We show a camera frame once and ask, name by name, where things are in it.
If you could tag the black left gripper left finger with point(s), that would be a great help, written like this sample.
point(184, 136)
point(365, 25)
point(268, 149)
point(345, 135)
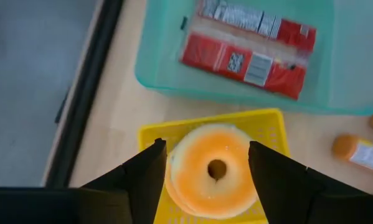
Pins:
point(130, 193)

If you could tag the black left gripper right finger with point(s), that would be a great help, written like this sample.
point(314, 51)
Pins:
point(286, 193)

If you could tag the red snack packets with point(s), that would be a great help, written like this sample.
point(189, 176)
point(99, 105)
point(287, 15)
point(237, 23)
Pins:
point(205, 53)

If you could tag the yellow plastic basket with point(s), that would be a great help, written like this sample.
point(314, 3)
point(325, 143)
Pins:
point(267, 124)

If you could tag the teal translucent bin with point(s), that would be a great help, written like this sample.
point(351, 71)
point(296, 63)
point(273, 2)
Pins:
point(161, 62)

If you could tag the black metal table frame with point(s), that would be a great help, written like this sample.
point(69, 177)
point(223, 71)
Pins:
point(86, 87)

